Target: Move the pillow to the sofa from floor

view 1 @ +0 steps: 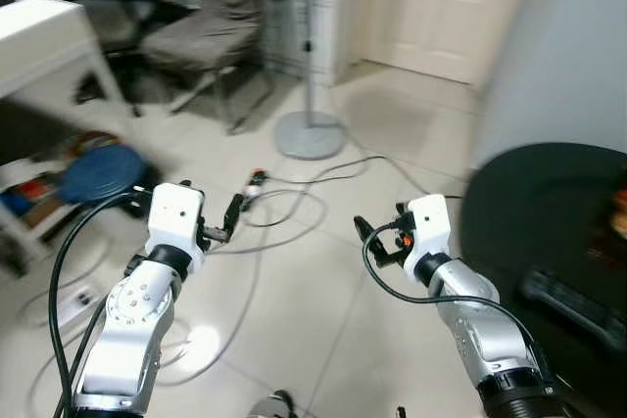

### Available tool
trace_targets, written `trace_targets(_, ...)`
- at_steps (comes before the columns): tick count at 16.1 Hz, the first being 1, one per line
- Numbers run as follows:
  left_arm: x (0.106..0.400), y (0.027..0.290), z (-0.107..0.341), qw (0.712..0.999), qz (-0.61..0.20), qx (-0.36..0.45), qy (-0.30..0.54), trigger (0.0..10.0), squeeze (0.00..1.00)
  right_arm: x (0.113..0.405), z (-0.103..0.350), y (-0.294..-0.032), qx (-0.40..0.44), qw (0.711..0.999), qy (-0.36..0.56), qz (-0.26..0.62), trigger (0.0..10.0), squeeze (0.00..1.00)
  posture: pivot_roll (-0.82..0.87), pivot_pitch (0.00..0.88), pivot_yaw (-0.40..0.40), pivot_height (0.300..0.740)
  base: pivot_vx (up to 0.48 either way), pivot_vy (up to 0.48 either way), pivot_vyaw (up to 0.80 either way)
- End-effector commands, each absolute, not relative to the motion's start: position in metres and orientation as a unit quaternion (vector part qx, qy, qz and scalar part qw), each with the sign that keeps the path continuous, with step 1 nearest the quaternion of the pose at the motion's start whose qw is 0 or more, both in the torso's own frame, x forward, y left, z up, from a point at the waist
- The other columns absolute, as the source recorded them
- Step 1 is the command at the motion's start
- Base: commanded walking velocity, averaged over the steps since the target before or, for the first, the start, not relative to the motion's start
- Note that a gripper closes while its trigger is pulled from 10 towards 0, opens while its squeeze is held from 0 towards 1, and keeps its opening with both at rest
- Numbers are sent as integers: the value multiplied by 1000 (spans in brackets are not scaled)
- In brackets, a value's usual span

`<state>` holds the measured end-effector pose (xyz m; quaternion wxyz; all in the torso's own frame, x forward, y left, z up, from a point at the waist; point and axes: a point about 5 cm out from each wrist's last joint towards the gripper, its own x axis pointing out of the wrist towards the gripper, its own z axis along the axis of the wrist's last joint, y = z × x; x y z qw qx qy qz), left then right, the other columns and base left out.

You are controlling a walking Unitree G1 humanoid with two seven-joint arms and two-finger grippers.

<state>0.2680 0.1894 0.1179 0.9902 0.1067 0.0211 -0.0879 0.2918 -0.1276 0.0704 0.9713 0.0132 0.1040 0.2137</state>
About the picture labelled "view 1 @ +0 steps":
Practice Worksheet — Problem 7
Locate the black and red plug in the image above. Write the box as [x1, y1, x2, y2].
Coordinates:
[242, 169, 269, 211]

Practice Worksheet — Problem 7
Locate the grey standing fan base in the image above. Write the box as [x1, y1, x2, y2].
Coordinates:
[272, 0, 348, 162]

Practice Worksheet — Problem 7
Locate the blue round cushion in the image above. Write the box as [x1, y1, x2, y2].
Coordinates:
[57, 142, 150, 207]

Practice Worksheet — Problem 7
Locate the black round table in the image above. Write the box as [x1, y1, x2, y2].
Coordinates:
[458, 142, 627, 418]

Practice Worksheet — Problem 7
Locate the white power strip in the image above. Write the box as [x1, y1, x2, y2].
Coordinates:
[54, 284, 104, 329]

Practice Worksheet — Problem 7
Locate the black remote control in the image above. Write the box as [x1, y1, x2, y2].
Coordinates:
[519, 267, 627, 352]

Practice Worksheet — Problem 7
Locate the grey covered chair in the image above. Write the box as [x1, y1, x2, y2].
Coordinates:
[137, 0, 277, 135]

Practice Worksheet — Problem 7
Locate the white low shelf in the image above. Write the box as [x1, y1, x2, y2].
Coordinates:
[0, 159, 70, 277]

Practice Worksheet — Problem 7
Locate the cream panel door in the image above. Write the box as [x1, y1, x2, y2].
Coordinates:
[358, 0, 540, 86]

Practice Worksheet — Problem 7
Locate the small white table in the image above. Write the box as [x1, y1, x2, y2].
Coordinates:
[0, 0, 133, 120]

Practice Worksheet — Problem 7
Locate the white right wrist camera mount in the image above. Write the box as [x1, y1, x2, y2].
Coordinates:
[404, 194, 455, 262]

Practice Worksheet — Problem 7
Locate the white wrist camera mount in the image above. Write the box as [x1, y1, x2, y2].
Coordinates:
[145, 183, 206, 260]
[404, 194, 455, 262]

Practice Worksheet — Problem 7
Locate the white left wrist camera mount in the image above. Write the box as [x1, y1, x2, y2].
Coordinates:
[145, 183, 206, 260]

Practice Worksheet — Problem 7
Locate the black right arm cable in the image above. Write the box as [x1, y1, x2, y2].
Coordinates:
[361, 227, 540, 360]

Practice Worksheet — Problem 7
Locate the black floor cable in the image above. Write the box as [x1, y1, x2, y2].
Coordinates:
[265, 154, 434, 196]

